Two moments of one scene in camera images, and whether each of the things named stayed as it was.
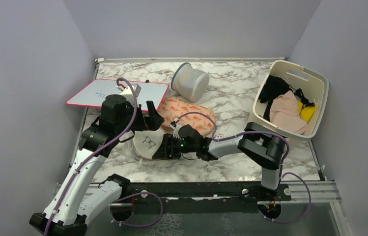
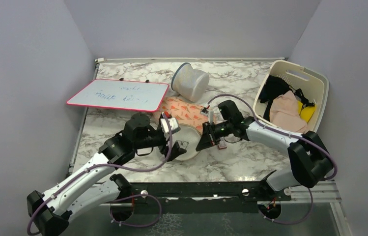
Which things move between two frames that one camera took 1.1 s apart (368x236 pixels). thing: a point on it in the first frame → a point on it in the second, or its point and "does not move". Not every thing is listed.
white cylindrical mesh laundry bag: [190, 82] does not move
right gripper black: [164, 152] → [208, 138]
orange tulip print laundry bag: [180, 112] does not move
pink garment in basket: [284, 113] does not move
